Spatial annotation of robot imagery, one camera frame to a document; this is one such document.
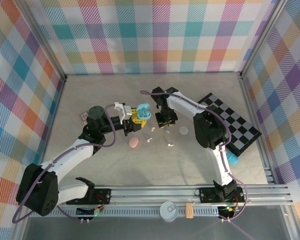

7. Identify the blue earbud charging case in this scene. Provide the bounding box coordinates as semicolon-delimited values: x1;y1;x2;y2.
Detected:
135;102;153;121

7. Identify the pink earbud charging case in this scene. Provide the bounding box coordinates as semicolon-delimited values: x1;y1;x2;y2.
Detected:
128;136;140;149

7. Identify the black grey checkerboard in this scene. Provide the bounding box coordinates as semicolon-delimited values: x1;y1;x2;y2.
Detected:
196;92;263;158

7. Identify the teal cylinder tube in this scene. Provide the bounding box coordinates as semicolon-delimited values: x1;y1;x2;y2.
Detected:
225;150;240;166

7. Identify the silver tin can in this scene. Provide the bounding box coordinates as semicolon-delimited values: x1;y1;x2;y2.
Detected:
159;201;178;223

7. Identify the small cork block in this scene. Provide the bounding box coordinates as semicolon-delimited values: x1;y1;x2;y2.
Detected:
185;203;194;220

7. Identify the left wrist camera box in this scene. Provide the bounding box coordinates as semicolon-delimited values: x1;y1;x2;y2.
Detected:
114;101;134;122

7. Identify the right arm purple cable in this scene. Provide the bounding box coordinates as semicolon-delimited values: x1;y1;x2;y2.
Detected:
139;89;248;222

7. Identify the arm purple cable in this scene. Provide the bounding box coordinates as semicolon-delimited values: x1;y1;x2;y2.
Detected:
12;103;121;225
139;89;248;222

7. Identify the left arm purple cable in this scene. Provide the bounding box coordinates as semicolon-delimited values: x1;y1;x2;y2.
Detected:
12;103;121;225

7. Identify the aluminium side rail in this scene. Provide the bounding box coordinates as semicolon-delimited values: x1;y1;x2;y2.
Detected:
238;73;277;185
34;76;68;188

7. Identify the aluminium mounting rail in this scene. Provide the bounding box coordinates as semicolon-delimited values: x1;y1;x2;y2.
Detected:
16;183;295;209

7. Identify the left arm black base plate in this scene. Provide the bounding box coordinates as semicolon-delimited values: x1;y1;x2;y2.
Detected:
65;187;112;206

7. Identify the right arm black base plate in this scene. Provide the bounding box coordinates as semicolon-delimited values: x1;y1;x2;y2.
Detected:
198;186;246;204

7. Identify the aluminium frame post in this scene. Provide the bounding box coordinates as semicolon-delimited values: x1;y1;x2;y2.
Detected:
239;0;290;79
18;0;68;83

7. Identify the slotted grey cable duct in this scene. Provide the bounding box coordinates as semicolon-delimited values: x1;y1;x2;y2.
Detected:
29;208;221;218

